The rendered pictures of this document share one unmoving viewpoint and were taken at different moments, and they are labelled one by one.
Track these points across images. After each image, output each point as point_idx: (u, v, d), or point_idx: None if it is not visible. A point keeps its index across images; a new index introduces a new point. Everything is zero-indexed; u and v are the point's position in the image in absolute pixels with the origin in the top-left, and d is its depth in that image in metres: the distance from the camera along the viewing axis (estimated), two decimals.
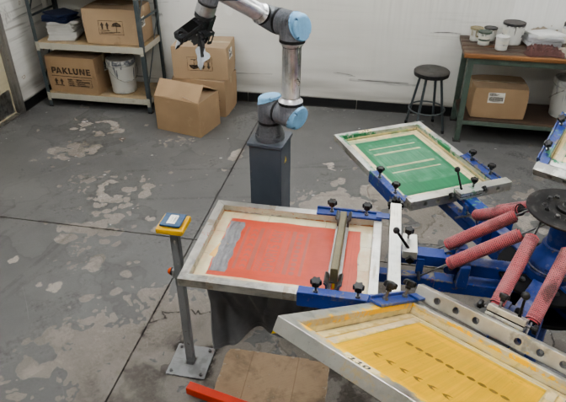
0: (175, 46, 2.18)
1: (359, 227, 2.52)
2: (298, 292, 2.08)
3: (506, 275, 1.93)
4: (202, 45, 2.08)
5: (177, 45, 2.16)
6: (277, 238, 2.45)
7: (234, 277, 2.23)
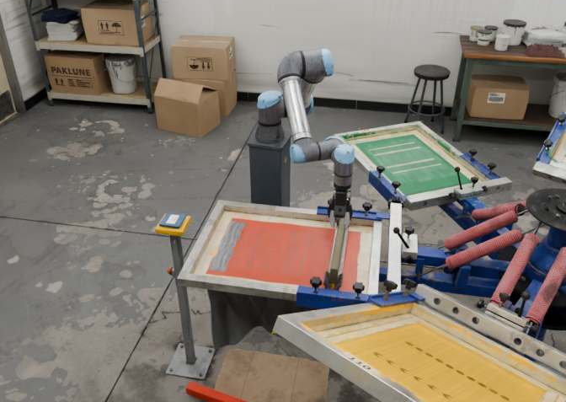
0: (331, 226, 2.26)
1: (359, 227, 2.52)
2: (298, 292, 2.08)
3: (506, 275, 1.93)
4: (352, 211, 2.20)
5: (333, 223, 2.24)
6: (277, 238, 2.45)
7: (234, 277, 2.23)
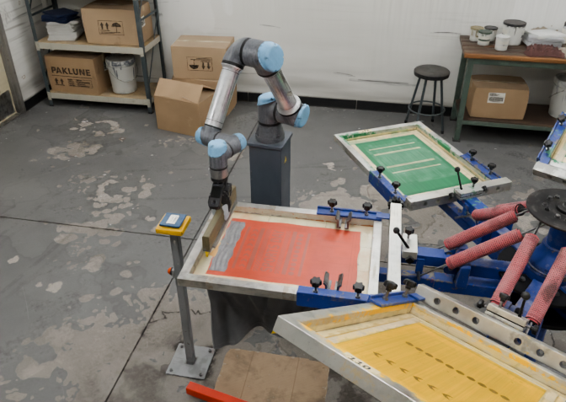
0: None
1: (359, 227, 2.52)
2: (298, 292, 2.08)
3: (506, 275, 1.93)
4: (230, 204, 2.29)
5: None
6: (277, 238, 2.45)
7: (234, 277, 2.23)
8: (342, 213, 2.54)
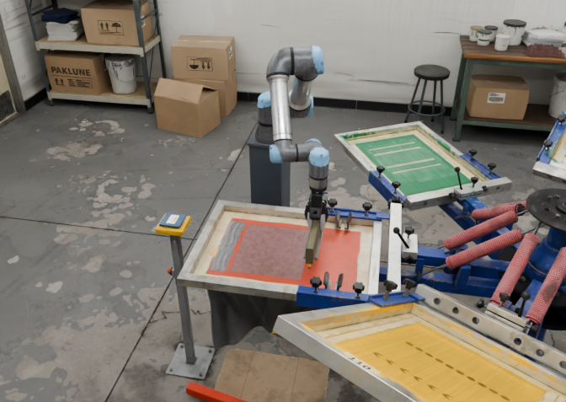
0: (309, 227, 2.29)
1: (359, 227, 2.52)
2: (298, 292, 2.08)
3: (506, 275, 1.93)
4: (328, 213, 2.23)
5: (311, 225, 2.27)
6: None
7: (234, 277, 2.23)
8: (342, 213, 2.54)
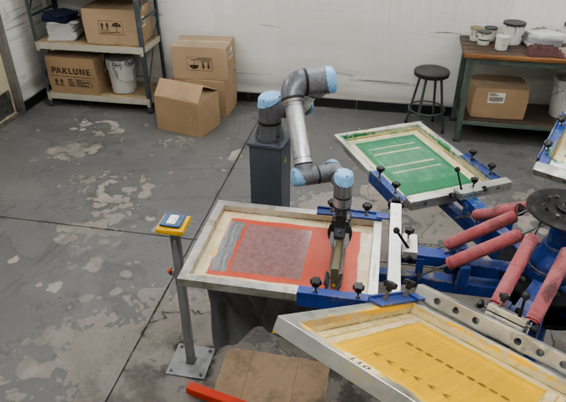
0: (331, 246, 2.32)
1: (359, 227, 2.52)
2: (298, 292, 2.08)
3: (506, 275, 1.93)
4: (352, 233, 2.25)
5: (333, 244, 2.30)
6: None
7: (234, 277, 2.23)
8: None
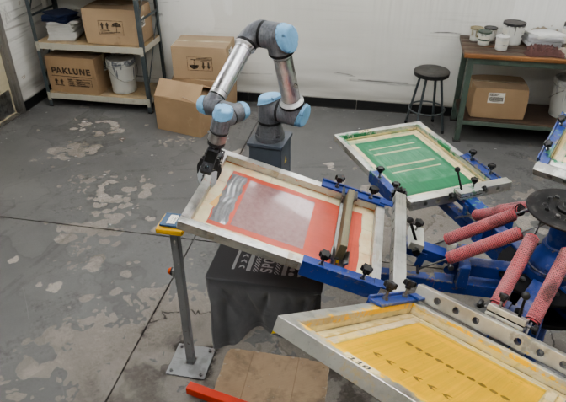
0: (199, 182, 2.27)
1: (360, 209, 2.47)
2: (304, 262, 1.99)
3: (506, 275, 1.93)
4: (221, 171, 2.22)
5: (200, 179, 2.25)
6: None
7: (235, 233, 2.11)
8: (347, 191, 2.47)
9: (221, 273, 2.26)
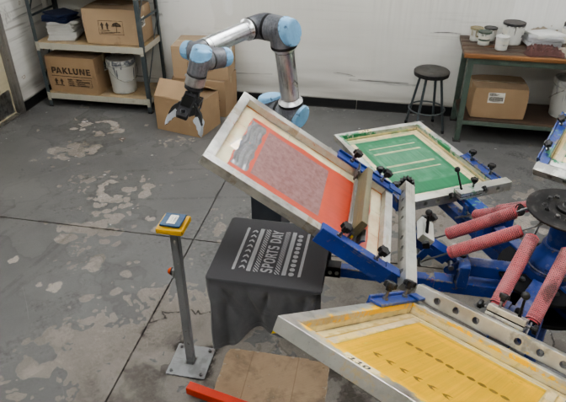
0: (164, 122, 2.15)
1: None
2: (324, 229, 1.90)
3: (506, 275, 1.93)
4: (200, 115, 2.10)
5: (168, 120, 2.14)
6: None
7: None
8: (360, 168, 2.40)
9: (221, 273, 2.26)
